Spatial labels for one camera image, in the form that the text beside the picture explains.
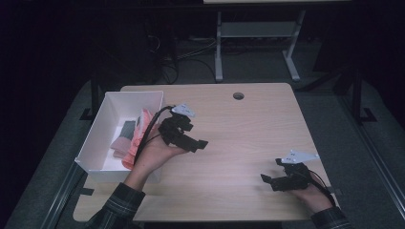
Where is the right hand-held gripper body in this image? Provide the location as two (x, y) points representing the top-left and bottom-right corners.
(274, 149), (321, 193)

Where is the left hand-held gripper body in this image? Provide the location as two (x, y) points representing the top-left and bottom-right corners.
(158, 102), (197, 151)

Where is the grey and pink knit glove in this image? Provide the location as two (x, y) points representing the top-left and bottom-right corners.
(112, 148), (130, 159)
(110, 119), (138, 151)

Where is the white box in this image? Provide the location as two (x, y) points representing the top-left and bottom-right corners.
(74, 90), (165, 185)

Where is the person's right hand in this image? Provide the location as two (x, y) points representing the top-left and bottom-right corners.
(289, 177), (336, 215)

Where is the person's left hand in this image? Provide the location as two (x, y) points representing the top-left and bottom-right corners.
(128, 123), (189, 182)

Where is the white desk with metal legs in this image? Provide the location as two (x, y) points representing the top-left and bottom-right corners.
(202, 0), (352, 83)

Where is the left hand-held gripper black cable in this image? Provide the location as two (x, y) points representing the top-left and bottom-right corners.
(133, 105), (175, 167)

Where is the hand-held gripper black cable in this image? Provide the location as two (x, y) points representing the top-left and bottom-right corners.
(133, 105), (175, 167)
(306, 169), (337, 208)

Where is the right hand-held gripper black cable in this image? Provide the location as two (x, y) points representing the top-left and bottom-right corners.
(306, 169), (337, 208)

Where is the bundle of floor cables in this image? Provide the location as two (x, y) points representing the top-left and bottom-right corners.
(145, 33), (218, 86)

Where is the metal frame rail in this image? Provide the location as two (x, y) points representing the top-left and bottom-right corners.
(336, 94), (405, 213)
(39, 160), (86, 229)

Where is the black stand post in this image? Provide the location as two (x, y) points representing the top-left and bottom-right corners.
(78, 67), (102, 122)
(350, 61), (378, 124)

